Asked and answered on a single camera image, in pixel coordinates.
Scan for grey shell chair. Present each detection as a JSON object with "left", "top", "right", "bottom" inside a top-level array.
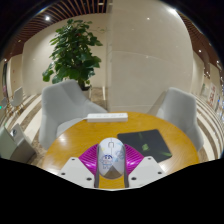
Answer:
[
  {"left": 155, "top": 87, "right": 205, "bottom": 152},
  {"left": 38, "top": 79, "right": 108, "bottom": 150}
]

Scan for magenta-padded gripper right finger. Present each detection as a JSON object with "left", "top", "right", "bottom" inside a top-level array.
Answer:
[{"left": 123, "top": 143, "right": 167, "bottom": 189}]

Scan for small grey wooden-legged chair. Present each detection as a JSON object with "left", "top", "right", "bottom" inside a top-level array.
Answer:
[
  {"left": 9, "top": 87, "right": 24, "bottom": 109},
  {"left": 0, "top": 97, "right": 9, "bottom": 111}
]

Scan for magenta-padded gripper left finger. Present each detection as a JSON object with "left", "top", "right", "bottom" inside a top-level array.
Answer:
[{"left": 59, "top": 143, "right": 101, "bottom": 189}]

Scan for white printed computer mouse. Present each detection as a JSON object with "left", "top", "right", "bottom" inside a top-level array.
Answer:
[{"left": 96, "top": 137, "right": 127, "bottom": 180}]

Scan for large green potted plant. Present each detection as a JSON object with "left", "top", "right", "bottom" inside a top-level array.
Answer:
[{"left": 41, "top": 18, "right": 104, "bottom": 91}]

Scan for black square mouse pad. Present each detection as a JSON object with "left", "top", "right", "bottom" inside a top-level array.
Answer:
[{"left": 116, "top": 128, "right": 173, "bottom": 164}]

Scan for ceiling spot lights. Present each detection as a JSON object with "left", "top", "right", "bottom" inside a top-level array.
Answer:
[{"left": 3, "top": 1, "right": 214, "bottom": 64}]

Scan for white power strip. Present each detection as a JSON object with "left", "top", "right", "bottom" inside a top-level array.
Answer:
[{"left": 86, "top": 112, "right": 129, "bottom": 123}]

